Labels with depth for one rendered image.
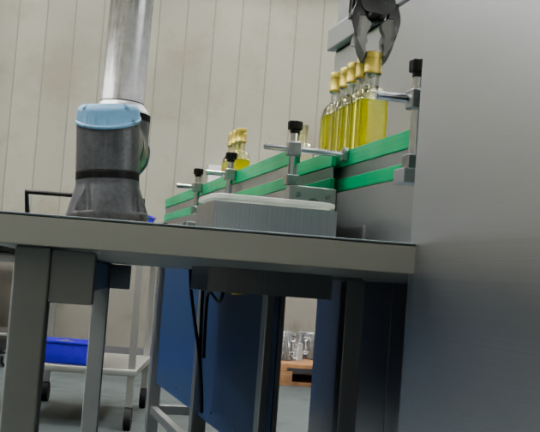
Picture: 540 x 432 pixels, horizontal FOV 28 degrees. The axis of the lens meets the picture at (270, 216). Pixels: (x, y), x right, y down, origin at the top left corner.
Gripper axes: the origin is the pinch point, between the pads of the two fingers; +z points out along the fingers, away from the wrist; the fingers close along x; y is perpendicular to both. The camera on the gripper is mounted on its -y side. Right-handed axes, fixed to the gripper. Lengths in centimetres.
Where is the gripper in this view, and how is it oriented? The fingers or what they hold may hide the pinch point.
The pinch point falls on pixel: (373, 57)
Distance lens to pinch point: 215.4
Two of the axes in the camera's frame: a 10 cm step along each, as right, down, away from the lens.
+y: -2.5, 0.4, 9.7
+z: -0.8, 9.9, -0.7
